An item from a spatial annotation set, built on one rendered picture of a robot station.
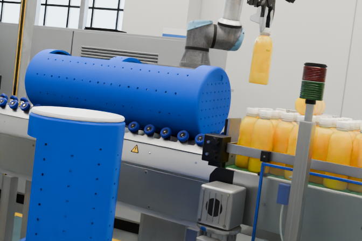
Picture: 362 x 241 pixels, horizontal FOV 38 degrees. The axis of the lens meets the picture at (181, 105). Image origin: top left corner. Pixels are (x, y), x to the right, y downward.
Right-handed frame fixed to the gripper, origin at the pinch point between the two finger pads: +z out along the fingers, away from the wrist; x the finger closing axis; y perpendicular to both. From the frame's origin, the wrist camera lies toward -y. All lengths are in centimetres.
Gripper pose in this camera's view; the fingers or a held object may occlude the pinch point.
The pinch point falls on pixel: (265, 29)
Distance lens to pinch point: 191.4
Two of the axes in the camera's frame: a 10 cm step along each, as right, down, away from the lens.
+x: -5.1, -0.2, -8.6
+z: -1.3, 9.9, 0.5
